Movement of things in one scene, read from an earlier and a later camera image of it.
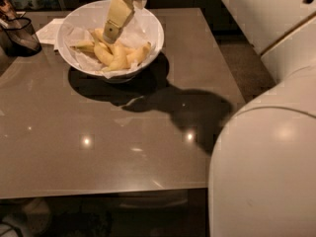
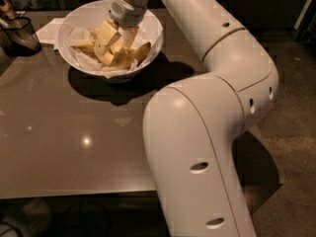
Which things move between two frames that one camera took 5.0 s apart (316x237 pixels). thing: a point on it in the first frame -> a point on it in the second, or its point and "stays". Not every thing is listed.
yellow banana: x=105 y=53 -> x=121 y=56
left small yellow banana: x=85 y=46 stays
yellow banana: x=139 y=54 stays
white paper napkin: x=48 y=34 stays
